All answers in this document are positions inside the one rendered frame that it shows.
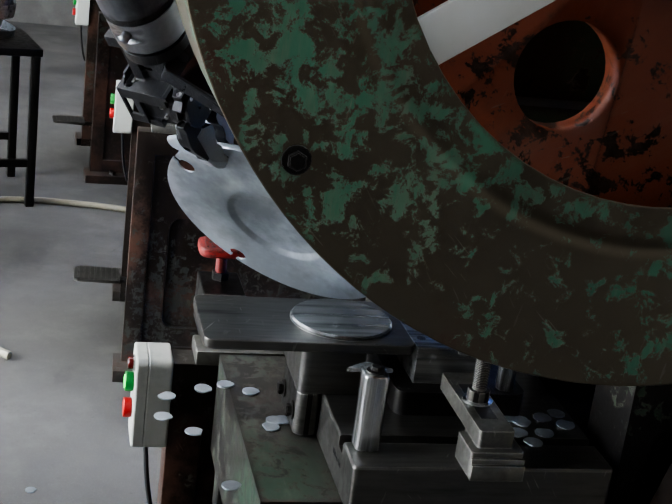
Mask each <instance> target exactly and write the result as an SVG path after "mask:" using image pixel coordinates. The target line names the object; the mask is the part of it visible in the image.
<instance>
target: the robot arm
mask: <svg viewBox="0 0 672 504"><path fill-rule="evenodd" d="M96 2H97V4H98V6H99V8H100V10H101V12H102V14H103V15H104V17H105V18H106V20H107V22H108V24H109V26H110V29H109V30H108V31H107V32H106V34H105V35H104V37H105V39H106V41H107V43H108V45H109V46H113V47H118V48H121V50H122V52H123V54H124V56H125V58H126V60H127V62H128V65H127V67H126V68H125V70H124V71H123V78H122V79H121V81H120V82H119V84H118V85H117V87H116V89H117V91H118V92H119V94H120V96H121V98H122V100H123V102H124V104H125V106H126V108H127V110H128V111H129V113H130V115H131V117H132V119H133V120H137V121H141V122H146V123H149V124H151V125H155V126H159V127H163V128H165V127H166V125H167V123H171V124H175V128H176V135H170V136H168V137H167V141H168V143H169V144H170V145H171V146H172V147H173V148H175V149H177V150H179V151H182V152H184V153H187V154H189V155H192V156H194V157H197V158H198V160H200V161H201V162H203V163H204V164H206V165H208V166H210V167H214V168H218V169H224V168H225V166H226V164H227V161H228V158H229V157H228V156H226V155H225V154H224V153H223V149H222V146H221V145H220V144H218V143H217V142H222V143H229V144H234V135H233V133H232V131H231V129H230V127H229V125H228V123H227V121H226V119H225V117H224V115H223V113H222V111H221V109H220V107H219V105H218V103H217V101H216V99H215V97H214V95H213V93H212V91H211V89H210V87H209V85H208V83H207V81H206V79H205V77H204V75H203V73H202V71H201V68H200V66H199V64H198V62H197V59H196V57H195V55H194V52H193V50H192V48H191V45H190V42H189V40H188V37H187V34H186V32H185V29H184V26H183V23H182V20H181V17H180V14H179V11H178V7H177V4H176V1H175V0H96ZM131 72H133V73H132V74H131V75H130V73H131ZM129 75H130V77H129V78H128V76H129ZM127 78H128V80H127ZM126 80H127V81H126ZM127 98H129V99H132V100H133V102H134V103H135V105H136V107H137V109H138V111H139V113H138V112H134V111H133V110H132V108H131V106H130V104H129V102H128V100H127ZM216 140H217V141H216Z"/></svg>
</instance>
